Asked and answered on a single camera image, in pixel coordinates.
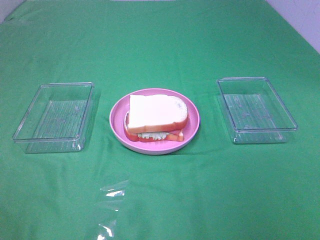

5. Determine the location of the green tablecloth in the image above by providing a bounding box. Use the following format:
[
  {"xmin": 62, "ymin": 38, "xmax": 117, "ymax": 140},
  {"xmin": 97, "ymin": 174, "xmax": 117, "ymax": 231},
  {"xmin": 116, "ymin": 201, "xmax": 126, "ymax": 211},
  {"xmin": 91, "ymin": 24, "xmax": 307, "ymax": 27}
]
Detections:
[{"xmin": 0, "ymin": 0, "xmax": 320, "ymax": 240}]

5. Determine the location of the clear left plastic tray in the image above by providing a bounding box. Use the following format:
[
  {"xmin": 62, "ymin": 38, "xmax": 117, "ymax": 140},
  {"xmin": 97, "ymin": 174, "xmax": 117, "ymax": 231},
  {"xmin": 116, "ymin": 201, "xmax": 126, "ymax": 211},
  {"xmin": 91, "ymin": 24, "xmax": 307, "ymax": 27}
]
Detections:
[{"xmin": 12, "ymin": 82, "xmax": 95, "ymax": 154}]

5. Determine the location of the pink round plate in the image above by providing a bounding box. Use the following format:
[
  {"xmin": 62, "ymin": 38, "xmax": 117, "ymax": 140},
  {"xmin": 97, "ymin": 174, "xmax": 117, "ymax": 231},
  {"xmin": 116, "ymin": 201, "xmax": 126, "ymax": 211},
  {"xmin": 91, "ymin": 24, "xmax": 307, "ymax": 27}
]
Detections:
[{"xmin": 109, "ymin": 88, "xmax": 201, "ymax": 155}]

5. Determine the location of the clear right plastic tray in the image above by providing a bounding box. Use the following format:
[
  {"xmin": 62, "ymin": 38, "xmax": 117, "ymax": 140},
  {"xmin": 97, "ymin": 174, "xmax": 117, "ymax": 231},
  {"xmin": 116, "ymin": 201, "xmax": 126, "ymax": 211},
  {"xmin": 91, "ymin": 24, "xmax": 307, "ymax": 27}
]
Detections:
[{"xmin": 216, "ymin": 76, "xmax": 298, "ymax": 144}]

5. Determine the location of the bacon strip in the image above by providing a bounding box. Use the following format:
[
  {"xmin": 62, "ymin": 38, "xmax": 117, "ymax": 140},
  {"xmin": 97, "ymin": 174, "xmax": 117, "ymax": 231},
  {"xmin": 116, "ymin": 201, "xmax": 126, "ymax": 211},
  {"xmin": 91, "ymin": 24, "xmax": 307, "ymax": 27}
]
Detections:
[{"xmin": 167, "ymin": 129, "xmax": 184, "ymax": 136}]

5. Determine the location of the clear plastic tray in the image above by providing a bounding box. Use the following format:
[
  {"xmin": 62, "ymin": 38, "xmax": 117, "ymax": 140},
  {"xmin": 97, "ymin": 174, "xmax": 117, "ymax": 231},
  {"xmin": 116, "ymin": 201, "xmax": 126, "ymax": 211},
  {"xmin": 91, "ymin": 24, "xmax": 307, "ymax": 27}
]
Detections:
[
  {"xmin": 12, "ymin": 82, "xmax": 95, "ymax": 154},
  {"xmin": 216, "ymin": 76, "xmax": 298, "ymax": 144}
]

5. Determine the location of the bread slice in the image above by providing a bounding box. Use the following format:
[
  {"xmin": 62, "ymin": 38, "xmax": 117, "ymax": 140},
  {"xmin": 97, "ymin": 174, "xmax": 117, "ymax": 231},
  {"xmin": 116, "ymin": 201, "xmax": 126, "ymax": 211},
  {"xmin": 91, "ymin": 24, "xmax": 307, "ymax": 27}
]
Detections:
[
  {"xmin": 123, "ymin": 112, "xmax": 184, "ymax": 143},
  {"xmin": 127, "ymin": 94, "xmax": 189, "ymax": 134}
]

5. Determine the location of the green lettuce leaf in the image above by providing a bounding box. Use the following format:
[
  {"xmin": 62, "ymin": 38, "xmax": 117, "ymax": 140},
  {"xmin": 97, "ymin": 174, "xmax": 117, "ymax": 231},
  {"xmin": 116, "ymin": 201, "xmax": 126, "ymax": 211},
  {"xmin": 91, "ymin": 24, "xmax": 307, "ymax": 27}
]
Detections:
[{"xmin": 137, "ymin": 131, "xmax": 169, "ymax": 141}]

